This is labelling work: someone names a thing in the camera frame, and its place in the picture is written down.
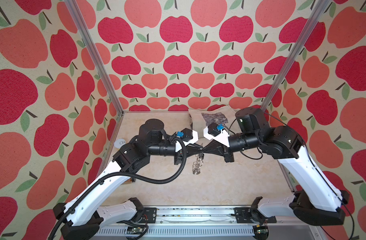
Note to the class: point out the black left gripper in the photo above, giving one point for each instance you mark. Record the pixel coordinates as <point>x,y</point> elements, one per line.
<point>190,151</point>

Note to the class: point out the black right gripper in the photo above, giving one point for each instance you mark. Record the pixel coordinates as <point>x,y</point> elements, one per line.
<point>224,152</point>

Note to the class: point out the metal key organizer plate with rings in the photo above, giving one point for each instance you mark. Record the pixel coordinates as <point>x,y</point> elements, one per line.
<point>198,163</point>

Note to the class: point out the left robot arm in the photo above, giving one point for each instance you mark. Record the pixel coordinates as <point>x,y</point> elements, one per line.
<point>82,217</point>

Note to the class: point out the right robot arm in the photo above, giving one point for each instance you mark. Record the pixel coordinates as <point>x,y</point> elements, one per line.
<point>319,203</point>

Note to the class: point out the beige canvas tote bag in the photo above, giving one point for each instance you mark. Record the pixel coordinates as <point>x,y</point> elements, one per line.
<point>201,119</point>

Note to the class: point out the yellow tin can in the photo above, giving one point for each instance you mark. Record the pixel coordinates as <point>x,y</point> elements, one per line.
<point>119,143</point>

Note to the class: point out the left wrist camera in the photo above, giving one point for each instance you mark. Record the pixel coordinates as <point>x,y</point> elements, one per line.
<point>188,136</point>

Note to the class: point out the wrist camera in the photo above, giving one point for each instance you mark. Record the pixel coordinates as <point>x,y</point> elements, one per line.
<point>217,132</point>
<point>188,136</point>

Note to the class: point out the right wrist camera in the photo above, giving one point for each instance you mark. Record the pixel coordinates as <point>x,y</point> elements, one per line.
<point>217,132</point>

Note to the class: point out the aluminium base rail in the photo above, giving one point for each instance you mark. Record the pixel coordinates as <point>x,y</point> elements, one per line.
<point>196,215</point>

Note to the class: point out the perforated cable tray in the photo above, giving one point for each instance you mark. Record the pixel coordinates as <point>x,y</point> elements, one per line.
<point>178,231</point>

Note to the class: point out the aluminium corner post right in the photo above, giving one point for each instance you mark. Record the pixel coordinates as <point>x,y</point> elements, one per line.
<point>319,9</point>

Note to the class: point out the aluminium corner post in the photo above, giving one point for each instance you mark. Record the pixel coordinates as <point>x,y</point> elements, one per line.
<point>81,25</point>
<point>319,9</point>

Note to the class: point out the aluminium corner post left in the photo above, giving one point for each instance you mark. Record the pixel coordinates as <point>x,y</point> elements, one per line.
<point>81,25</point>

